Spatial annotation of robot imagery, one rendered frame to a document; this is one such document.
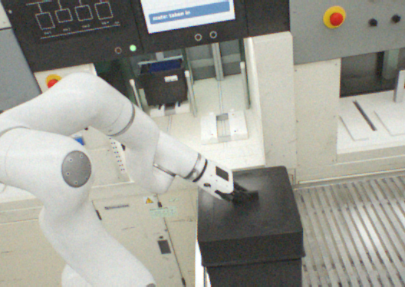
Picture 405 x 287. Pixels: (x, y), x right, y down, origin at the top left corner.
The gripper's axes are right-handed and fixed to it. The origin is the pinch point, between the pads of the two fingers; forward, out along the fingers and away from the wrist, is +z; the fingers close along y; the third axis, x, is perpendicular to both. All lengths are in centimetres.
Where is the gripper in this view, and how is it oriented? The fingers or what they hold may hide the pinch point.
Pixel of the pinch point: (241, 194)
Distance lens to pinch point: 113.8
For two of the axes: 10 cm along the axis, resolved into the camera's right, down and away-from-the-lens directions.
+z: 8.1, 4.9, 3.2
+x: -5.8, 6.7, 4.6
